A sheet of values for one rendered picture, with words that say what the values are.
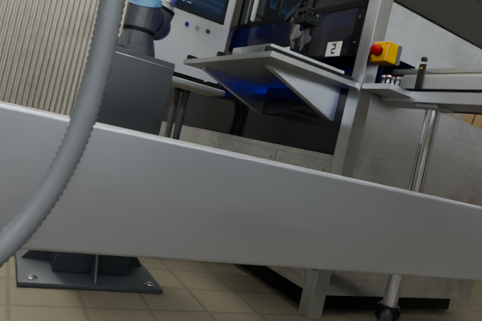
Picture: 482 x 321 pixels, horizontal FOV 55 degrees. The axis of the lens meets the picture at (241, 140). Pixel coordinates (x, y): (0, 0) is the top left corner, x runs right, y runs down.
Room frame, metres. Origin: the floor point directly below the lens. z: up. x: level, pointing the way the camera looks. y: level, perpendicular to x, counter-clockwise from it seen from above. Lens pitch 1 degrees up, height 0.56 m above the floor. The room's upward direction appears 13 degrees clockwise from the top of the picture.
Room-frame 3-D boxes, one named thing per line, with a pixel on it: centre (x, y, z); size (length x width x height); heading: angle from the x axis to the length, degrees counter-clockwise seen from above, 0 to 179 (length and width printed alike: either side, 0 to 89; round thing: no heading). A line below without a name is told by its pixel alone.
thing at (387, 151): (2.81, -0.27, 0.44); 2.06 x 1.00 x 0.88; 32
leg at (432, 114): (1.59, -0.63, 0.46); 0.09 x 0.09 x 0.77; 32
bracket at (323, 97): (1.68, -0.18, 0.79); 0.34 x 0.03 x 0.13; 122
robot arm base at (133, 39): (1.68, 0.45, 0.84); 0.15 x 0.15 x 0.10
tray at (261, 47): (1.72, -0.10, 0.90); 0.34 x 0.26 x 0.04; 121
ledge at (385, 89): (1.64, -0.48, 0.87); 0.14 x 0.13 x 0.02; 122
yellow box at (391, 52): (1.63, -0.43, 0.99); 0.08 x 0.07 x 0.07; 122
